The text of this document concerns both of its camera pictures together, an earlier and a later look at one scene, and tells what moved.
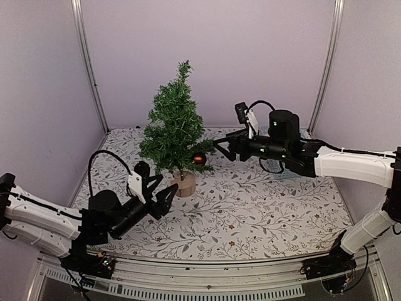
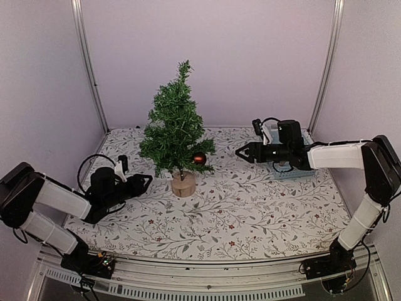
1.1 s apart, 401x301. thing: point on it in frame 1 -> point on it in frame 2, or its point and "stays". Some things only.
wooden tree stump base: (186, 181) stays
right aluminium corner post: (338, 11) stays
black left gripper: (160, 207) -> (134, 184)
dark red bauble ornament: (200, 158) stays
